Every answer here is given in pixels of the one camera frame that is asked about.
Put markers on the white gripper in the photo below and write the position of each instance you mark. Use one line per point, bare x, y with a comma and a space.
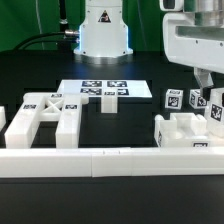
194, 46

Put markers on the white chair seat part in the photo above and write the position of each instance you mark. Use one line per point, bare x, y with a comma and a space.
184, 130

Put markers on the white front fence bar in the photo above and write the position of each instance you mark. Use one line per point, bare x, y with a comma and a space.
104, 162

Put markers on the white side block left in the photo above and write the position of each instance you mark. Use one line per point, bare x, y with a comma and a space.
2, 117

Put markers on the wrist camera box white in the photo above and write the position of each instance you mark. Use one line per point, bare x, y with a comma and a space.
171, 5

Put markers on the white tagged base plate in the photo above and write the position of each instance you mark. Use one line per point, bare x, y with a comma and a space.
107, 90

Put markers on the white chair back frame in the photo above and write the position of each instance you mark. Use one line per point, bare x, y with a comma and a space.
64, 109

